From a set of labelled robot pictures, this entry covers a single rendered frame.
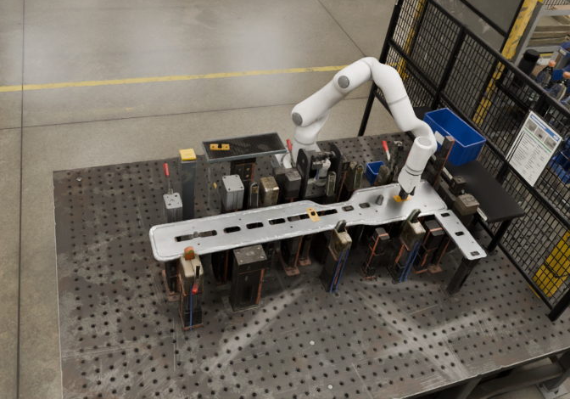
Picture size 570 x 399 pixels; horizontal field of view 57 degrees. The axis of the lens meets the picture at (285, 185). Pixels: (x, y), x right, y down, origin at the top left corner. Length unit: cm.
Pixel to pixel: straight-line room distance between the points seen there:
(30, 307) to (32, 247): 45
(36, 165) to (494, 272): 309
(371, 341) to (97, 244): 131
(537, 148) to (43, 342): 266
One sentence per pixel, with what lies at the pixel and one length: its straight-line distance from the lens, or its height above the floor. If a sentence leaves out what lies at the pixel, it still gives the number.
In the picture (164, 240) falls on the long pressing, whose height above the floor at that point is 100.
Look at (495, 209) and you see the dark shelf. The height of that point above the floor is 103.
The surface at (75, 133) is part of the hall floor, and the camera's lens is 439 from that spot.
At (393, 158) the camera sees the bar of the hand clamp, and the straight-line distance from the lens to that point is 257.
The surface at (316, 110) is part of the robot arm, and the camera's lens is 256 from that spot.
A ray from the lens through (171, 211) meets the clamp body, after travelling 225.
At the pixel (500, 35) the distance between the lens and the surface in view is 446.
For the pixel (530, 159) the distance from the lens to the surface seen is 269.
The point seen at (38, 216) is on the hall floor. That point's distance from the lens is 377.
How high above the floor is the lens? 265
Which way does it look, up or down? 42 degrees down
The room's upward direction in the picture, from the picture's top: 10 degrees clockwise
